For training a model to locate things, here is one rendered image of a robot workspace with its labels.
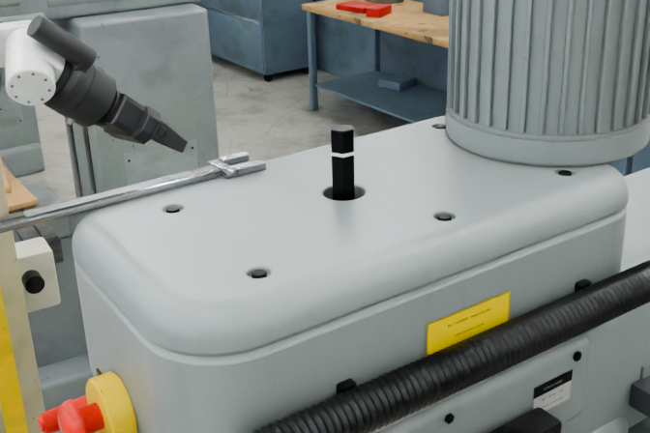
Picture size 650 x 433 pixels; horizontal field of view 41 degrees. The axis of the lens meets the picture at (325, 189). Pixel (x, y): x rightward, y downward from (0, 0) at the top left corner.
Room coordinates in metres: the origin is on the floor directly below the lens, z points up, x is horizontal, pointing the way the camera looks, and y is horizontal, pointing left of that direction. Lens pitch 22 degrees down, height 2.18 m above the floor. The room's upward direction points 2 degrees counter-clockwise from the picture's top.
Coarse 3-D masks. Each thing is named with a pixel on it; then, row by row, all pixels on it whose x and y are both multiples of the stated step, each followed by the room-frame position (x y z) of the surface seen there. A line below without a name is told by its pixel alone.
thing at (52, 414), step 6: (84, 396) 0.67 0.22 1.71; (78, 402) 0.66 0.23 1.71; (84, 402) 0.66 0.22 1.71; (54, 408) 0.66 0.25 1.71; (42, 414) 0.65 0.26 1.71; (48, 414) 0.65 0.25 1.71; (54, 414) 0.65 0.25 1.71; (42, 420) 0.65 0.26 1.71; (48, 420) 0.64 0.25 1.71; (54, 420) 0.65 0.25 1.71; (42, 426) 0.64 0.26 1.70; (48, 426) 0.64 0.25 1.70; (54, 426) 0.64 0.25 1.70; (42, 432) 0.64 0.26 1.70; (48, 432) 0.64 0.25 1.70
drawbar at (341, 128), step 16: (336, 128) 0.71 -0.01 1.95; (352, 128) 0.71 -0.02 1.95; (336, 144) 0.70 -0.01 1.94; (352, 144) 0.70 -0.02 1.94; (336, 160) 0.70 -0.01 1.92; (352, 160) 0.70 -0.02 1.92; (336, 176) 0.70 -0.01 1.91; (352, 176) 0.70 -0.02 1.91; (336, 192) 0.70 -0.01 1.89; (352, 192) 0.70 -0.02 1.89
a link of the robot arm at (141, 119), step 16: (96, 80) 1.24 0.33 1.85; (112, 80) 1.27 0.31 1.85; (96, 96) 1.23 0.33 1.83; (112, 96) 1.25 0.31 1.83; (128, 96) 1.27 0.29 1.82; (80, 112) 1.23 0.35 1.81; (96, 112) 1.23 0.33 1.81; (112, 112) 1.26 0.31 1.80; (128, 112) 1.26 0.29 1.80; (144, 112) 1.28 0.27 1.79; (112, 128) 1.27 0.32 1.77; (128, 128) 1.26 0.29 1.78; (144, 128) 1.26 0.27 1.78
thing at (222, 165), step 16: (224, 160) 0.78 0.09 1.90; (240, 160) 0.79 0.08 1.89; (256, 160) 0.77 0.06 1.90; (176, 176) 0.74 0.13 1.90; (192, 176) 0.74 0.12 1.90; (208, 176) 0.75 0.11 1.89; (224, 176) 0.75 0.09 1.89; (240, 176) 0.75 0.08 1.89; (112, 192) 0.71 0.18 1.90; (128, 192) 0.70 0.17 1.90; (144, 192) 0.71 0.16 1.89; (48, 208) 0.68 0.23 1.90; (64, 208) 0.68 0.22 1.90; (80, 208) 0.68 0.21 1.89; (96, 208) 0.69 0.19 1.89; (0, 224) 0.65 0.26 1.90; (16, 224) 0.65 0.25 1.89; (32, 224) 0.66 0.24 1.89
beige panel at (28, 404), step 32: (0, 192) 2.19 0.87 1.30; (0, 256) 2.17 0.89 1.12; (0, 288) 2.16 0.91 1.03; (0, 320) 2.15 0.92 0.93; (0, 352) 2.14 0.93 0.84; (32, 352) 2.19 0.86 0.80; (0, 384) 2.13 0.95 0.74; (32, 384) 2.18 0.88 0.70; (0, 416) 2.12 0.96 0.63; (32, 416) 2.17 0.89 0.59
